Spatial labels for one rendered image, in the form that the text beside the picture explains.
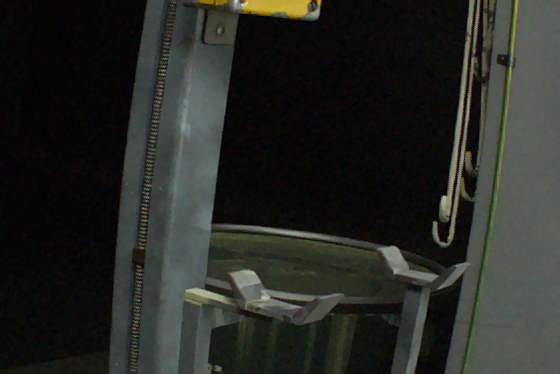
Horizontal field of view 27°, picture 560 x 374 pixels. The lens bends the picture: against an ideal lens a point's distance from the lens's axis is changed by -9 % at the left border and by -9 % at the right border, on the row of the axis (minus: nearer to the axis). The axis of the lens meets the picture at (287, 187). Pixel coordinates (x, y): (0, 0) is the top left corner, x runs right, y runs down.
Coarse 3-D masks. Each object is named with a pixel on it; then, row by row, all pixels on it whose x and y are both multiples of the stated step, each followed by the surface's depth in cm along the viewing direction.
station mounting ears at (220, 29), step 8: (208, 16) 97; (216, 16) 97; (224, 16) 98; (232, 16) 99; (208, 24) 97; (216, 24) 98; (224, 24) 98; (232, 24) 99; (208, 32) 97; (216, 32) 98; (224, 32) 99; (232, 32) 100; (208, 40) 97; (216, 40) 98; (224, 40) 99; (232, 40) 100
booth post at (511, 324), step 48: (528, 0) 132; (528, 48) 133; (528, 96) 133; (528, 144) 134; (480, 192) 137; (528, 192) 134; (480, 240) 138; (528, 240) 134; (528, 288) 134; (480, 336) 138; (528, 336) 134
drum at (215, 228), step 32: (224, 224) 240; (416, 256) 231; (224, 288) 190; (448, 288) 206; (224, 320) 190; (256, 320) 190; (320, 320) 190; (352, 320) 191; (384, 320) 194; (224, 352) 192; (256, 352) 190; (288, 352) 190; (320, 352) 190; (352, 352) 192; (384, 352) 195
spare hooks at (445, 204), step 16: (464, 64) 142; (464, 80) 142; (480, 80) 144; (464, 128) 143; (480, 128) 146; (464, 144) 144; (480, 144) 147; (448, 192) 144; (464, 192) 147; (448, 208) 144; (448, 240) 145
